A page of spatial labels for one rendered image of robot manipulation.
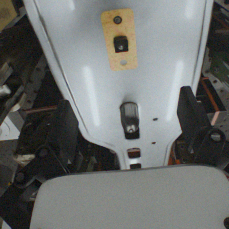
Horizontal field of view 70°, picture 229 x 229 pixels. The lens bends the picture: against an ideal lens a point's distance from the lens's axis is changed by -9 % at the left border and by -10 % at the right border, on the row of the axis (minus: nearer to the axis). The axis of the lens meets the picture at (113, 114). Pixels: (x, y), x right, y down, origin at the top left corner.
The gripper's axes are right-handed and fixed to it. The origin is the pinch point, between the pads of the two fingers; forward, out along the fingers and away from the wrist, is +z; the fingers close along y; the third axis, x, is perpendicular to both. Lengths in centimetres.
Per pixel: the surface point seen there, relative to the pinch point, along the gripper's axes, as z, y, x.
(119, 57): 12.0, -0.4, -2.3
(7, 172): 101, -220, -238
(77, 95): 12.3, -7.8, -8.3
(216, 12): 30.9, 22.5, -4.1
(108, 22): 12.0, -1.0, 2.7
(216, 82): 42, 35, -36
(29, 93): 42, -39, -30
